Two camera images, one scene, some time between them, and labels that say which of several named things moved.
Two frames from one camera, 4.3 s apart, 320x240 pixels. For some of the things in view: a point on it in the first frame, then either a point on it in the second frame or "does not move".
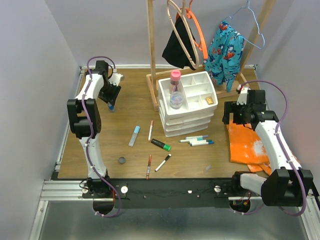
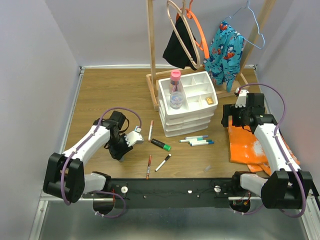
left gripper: [112, 96] -> [118, 154]
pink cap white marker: [150, 130] does not move
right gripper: [231, 106] does not move
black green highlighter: [160, 144] does not move
